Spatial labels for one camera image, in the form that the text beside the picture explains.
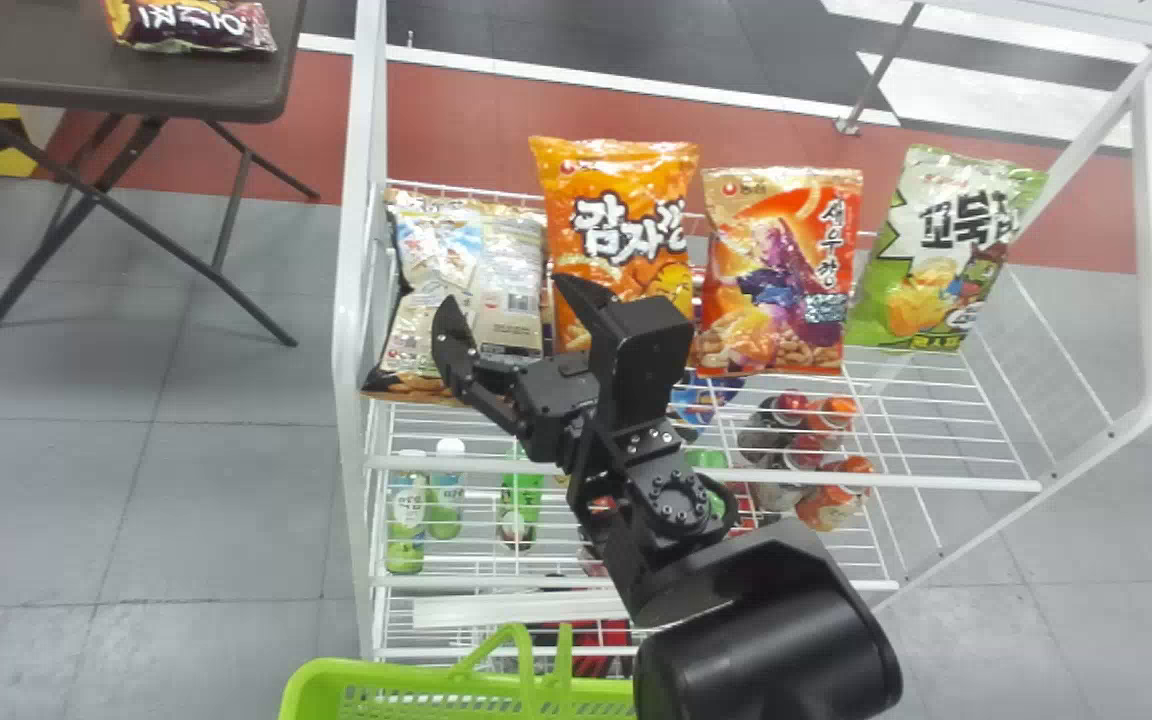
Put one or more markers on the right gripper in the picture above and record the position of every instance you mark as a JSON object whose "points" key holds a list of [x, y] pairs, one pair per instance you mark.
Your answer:
{"points": [[551, 400]]}

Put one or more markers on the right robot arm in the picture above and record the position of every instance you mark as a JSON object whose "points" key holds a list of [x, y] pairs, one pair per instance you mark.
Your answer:
{"points": [[766, 640]]}

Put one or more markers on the beige snack packet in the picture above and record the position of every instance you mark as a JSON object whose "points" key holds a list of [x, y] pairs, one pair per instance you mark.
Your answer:
{"points": [[436, 250]]}

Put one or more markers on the orange snack packet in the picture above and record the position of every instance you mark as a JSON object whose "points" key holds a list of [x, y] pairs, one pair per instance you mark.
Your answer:
{"points": [[616, 200]]}

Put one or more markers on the green bottle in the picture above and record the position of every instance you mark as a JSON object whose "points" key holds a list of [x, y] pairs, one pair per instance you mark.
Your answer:
{"points": [[521, 495], [446, 500], [404, 530]]}

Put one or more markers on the blue snack packet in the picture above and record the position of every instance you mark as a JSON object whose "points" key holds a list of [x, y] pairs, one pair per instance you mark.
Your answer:
{"points": [[701, 400]]}

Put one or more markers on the green basket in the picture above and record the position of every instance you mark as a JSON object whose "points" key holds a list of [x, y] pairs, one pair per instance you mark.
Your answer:
{"points": [[386, 692]]}

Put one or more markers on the green snack packet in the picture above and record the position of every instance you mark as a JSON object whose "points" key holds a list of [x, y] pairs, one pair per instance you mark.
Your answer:
{"points": [[936, 260]]}

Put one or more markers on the dark red snack packet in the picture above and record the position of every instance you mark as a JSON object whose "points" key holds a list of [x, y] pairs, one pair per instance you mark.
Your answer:
{"points": [[191, 25]]}

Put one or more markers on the dark side table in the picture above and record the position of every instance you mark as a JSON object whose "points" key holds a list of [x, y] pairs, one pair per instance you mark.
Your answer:
{"points": [[36, 60]]}

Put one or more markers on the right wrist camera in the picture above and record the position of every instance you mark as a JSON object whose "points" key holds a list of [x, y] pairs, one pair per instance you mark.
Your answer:
{"points": [[651, 360]]}

